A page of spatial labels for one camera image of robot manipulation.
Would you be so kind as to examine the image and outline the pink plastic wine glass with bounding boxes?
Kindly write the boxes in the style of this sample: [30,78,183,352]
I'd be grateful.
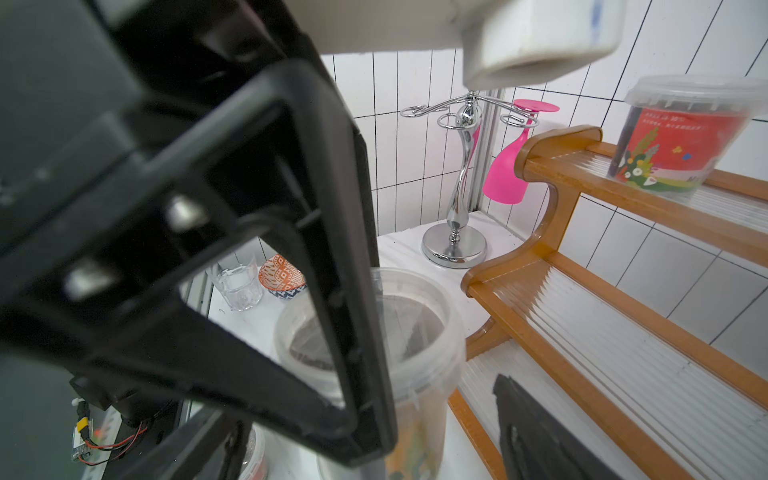
[483,99,560,205]

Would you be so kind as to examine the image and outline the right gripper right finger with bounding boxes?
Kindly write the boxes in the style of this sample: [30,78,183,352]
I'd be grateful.
[493,375,619,479]

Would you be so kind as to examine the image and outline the chrome glass holder stand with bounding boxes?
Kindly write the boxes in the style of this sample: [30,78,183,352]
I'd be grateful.
[400,91,539,269]

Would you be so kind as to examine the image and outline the orange wooden three-tier shelf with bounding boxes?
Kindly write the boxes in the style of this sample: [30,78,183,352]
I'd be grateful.
[462,126,767,479]

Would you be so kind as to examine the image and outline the small clear seed container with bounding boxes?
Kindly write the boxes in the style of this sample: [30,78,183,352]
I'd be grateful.
[274,268,466,479]
[607,75,767,194]

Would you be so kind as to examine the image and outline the jar with strawberry lid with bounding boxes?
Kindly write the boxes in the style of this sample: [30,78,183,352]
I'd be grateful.
[239,425,268,480]

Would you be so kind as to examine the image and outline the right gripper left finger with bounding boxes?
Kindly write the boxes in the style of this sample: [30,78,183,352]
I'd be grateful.
[1,60,397,468]

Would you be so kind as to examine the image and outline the clear drinking glass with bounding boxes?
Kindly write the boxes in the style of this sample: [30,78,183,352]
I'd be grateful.
[207,261,264,311]

